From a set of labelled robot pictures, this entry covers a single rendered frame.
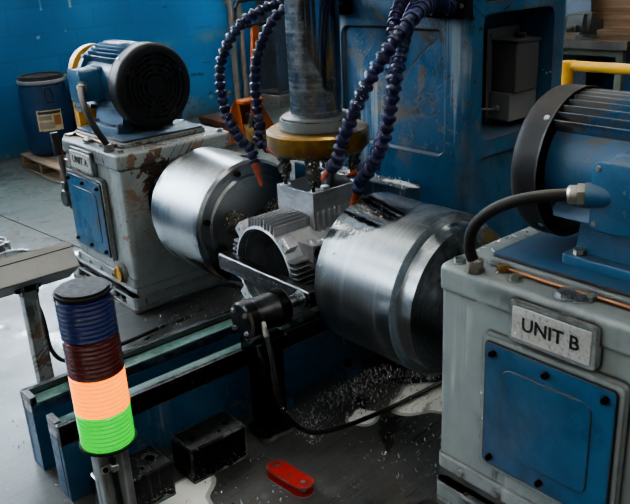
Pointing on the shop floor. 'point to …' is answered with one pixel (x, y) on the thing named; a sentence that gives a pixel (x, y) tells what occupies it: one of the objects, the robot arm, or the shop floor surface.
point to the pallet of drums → (44, 119)
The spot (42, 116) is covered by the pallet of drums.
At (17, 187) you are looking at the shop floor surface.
